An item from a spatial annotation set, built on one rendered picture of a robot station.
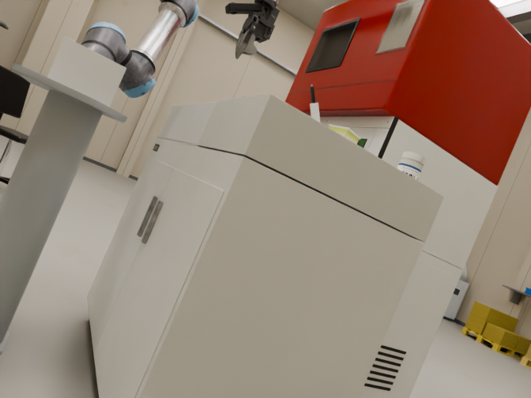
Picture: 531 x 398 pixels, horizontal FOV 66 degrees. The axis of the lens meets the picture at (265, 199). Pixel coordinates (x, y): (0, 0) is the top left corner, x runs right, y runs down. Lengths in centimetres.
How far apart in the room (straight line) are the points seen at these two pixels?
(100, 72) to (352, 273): 93
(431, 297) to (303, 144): 115
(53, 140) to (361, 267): 95
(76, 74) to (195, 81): 976
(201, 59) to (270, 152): 1030
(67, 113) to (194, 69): 982
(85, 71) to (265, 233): 74
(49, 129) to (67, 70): 18
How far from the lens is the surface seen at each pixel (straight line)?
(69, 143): 135
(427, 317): 196
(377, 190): 110
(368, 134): 164
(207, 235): 90
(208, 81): 1115
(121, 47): 153
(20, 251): 141
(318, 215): 101
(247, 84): 1147
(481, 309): 852
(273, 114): 92
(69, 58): 137
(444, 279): 195
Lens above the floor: 74
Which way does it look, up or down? 1 degrees up
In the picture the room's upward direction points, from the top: 23 degrees clockwise
